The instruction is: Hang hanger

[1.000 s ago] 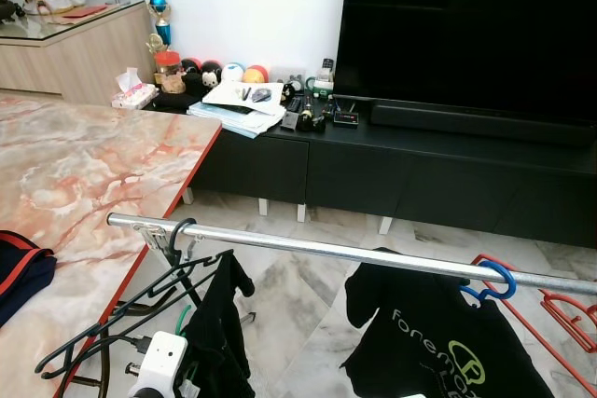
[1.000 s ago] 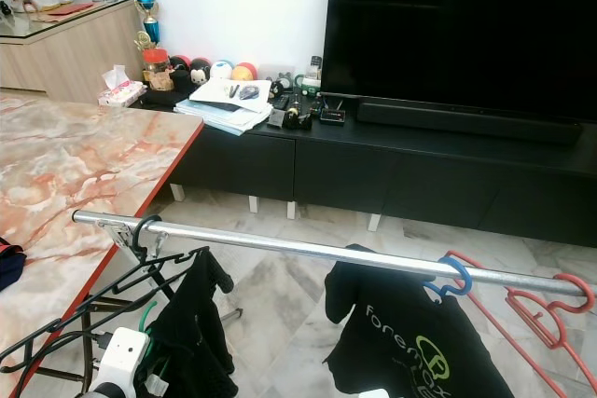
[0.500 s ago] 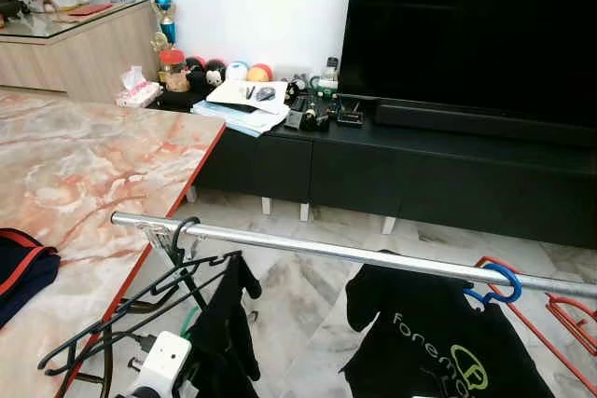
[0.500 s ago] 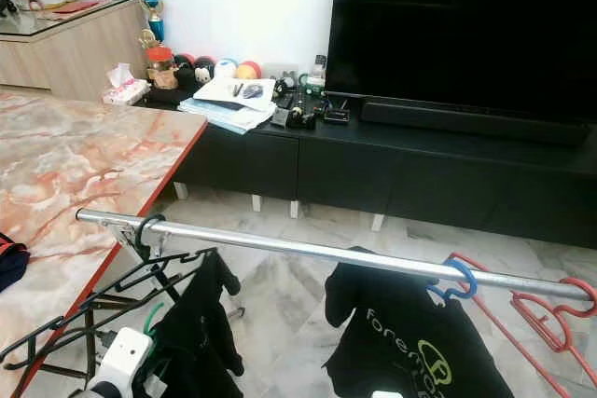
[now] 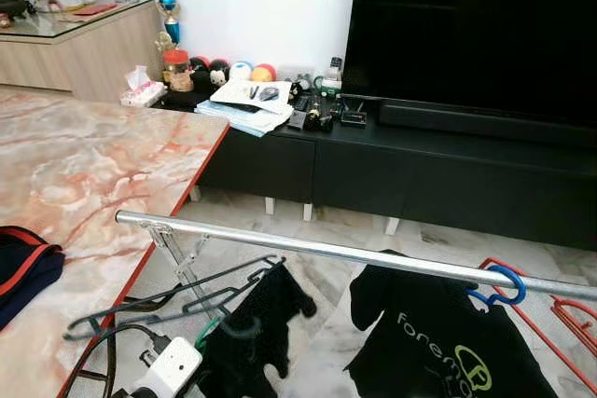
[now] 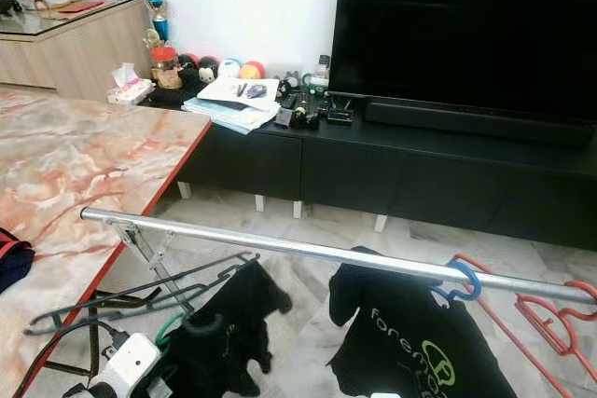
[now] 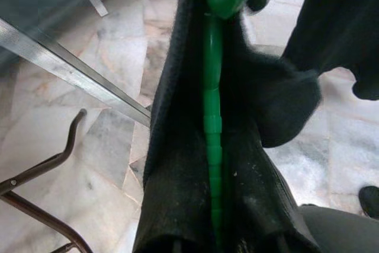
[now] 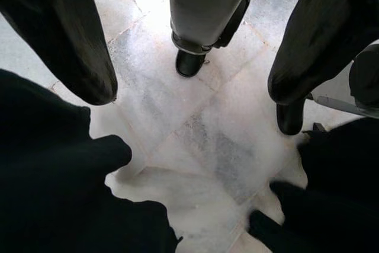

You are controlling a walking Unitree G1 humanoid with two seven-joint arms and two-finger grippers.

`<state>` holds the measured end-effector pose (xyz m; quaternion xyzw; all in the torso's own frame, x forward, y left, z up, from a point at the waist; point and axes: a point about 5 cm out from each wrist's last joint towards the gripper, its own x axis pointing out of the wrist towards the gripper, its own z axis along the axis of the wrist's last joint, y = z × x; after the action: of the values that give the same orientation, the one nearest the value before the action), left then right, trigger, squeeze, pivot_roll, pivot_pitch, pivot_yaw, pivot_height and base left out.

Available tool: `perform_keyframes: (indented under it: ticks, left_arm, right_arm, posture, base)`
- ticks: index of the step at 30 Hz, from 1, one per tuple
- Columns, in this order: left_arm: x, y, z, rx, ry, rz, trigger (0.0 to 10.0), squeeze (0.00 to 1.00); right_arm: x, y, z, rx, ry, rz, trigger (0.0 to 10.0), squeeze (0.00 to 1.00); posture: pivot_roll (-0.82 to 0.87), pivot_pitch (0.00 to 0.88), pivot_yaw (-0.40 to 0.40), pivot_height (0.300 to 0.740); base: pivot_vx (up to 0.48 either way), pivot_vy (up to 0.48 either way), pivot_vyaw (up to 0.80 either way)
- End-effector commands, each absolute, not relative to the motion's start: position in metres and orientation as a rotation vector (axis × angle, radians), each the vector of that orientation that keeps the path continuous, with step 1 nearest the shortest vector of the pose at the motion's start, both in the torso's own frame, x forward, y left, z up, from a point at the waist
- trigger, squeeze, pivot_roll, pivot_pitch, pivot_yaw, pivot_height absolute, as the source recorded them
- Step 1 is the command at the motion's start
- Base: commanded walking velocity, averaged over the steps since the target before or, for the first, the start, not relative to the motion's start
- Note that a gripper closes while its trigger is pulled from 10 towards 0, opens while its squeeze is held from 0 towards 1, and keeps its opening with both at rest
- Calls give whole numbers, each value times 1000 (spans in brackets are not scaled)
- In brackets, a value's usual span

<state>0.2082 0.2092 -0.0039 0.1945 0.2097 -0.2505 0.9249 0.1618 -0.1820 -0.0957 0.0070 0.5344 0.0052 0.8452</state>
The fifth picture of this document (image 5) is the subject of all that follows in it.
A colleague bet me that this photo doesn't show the black logo t-shirt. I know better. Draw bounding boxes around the black logo t-shirt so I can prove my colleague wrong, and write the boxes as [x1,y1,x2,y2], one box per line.
[345,251,561,398]
[198,263,318,398]

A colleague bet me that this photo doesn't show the navy shirt red striped collar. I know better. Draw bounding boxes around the navy shirt red striped collar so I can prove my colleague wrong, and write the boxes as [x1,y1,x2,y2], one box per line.
[0,226,66,332]

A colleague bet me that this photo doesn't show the red plastic hanger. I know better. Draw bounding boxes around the red plastic hanger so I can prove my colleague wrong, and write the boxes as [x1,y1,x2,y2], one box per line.
[478,256,597,397]

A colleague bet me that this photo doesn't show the blue plastic hanger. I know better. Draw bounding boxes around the blue plastic hanger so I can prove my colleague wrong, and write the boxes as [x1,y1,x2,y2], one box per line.
[466,264,528,310]

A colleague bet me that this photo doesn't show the black soundbar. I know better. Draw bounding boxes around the black soundbar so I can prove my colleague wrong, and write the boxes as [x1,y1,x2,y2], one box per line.
[378,102,597,149]

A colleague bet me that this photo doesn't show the black low tv console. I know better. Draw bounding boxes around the black low tv console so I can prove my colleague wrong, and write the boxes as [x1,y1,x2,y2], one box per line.
[191,90,597,252]

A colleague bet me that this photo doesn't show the black flat screen television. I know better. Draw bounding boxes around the black flat screen television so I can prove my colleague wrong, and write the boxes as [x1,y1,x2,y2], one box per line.
[343,0,597,129]

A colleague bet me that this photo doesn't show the small black box device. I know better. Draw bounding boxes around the small black box device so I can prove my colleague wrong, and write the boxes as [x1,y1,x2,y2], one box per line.
[339,107,368,127]

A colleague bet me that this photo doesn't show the black yellow gadget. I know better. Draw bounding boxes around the black yellow gadget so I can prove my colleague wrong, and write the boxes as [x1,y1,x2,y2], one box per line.
[303,98,337,133]

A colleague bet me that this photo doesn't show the silver metal clothes rack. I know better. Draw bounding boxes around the silver metal clothes rack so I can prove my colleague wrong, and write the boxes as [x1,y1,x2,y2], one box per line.
[115,210,597,324]

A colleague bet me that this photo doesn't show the orange yellow round plush toy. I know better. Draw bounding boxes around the orange yellow round plush toy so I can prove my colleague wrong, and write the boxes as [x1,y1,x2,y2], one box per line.
[252,63,278,83]

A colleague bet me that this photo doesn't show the white paper stack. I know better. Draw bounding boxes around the white paper stack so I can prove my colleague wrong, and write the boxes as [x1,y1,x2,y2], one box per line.
[196,78,295,138]

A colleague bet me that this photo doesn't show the white blue round plush toy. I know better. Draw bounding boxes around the white blue round plush toy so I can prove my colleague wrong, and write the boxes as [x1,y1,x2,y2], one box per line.
[229,61,254,82]

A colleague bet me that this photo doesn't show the black round plush toy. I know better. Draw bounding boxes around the black round plush toy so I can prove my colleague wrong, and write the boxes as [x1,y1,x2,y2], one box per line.
[207,59,231,87]

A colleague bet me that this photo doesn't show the red lid snack jar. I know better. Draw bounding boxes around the red lid snack jar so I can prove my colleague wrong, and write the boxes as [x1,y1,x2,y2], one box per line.
[162,48,195,93]

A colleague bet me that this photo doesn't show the pink tissue box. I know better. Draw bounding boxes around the pink tissue box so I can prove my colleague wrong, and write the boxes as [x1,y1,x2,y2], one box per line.
[119,65,167,107]

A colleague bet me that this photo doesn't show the gold blue trophy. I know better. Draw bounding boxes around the gold blue trophy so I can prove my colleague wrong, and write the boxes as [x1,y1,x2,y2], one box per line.
[147,0,183,52]

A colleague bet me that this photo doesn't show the marble pattern folding table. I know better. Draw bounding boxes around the marble pattern folding table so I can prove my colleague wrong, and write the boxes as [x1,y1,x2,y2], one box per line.
[0,86,231,398]

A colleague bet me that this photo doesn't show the light wooden sideboard cabinet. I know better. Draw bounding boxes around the light wooden sideboard cabinet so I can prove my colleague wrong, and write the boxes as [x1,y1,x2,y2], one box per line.
[0,0,164,105]

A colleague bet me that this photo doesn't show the red paper packet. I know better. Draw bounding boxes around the red paper packet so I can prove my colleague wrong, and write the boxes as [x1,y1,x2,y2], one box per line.
[73,2,120,17]

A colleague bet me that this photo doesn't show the dark teapot set red cups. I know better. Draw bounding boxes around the dark teapot set red cups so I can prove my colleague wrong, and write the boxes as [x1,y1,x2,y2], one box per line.
[0,0,36,28]

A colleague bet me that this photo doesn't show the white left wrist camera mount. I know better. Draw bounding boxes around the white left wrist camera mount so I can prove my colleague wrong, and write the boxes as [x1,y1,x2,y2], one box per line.
[131,337,204,398]

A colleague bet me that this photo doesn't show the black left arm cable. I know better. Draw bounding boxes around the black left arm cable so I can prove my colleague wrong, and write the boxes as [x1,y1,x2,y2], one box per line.
[65,323,164,398]

